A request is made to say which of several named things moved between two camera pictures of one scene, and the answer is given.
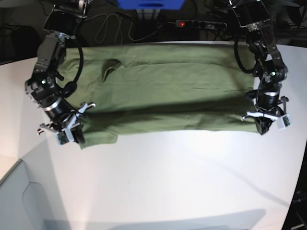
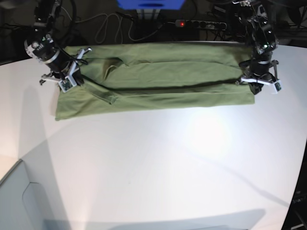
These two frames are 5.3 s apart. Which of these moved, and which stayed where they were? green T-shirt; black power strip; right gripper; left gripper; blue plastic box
Moved: right gripper; green T-shirt; left gripper
Stayed: blue plastic box; black power strip
